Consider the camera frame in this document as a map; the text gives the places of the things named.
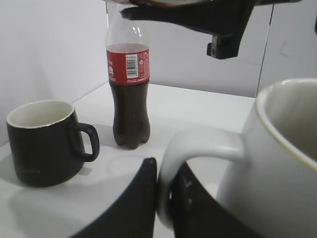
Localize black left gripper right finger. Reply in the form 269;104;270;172
169;163;261;238

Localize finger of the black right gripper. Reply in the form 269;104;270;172
121;0;255;60

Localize black ceramic mug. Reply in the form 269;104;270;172
6;100;100;187

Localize white ceramic mug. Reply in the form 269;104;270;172
157;78;317;238

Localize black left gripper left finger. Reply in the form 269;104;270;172
72;157;157;238

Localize cola bottle red label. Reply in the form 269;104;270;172
106;0;150;149

